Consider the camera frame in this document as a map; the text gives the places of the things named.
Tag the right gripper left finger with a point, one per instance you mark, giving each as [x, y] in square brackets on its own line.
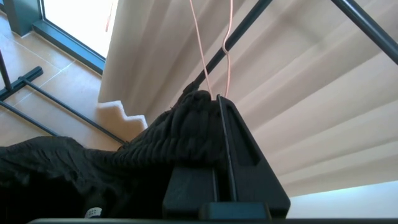
[186, 193]

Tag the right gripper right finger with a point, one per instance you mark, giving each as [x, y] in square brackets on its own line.
[255, 180]

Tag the black garment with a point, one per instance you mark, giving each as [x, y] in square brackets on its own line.
[93, 171]

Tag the pink clothes hanger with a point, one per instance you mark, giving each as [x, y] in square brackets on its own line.
[201, 48]

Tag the black clothes rack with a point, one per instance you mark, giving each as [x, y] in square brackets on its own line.
[367, 28]

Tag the beige curtain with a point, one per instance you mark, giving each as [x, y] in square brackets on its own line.
[311, 93]

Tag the window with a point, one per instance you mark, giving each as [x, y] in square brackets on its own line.
[77, 21]

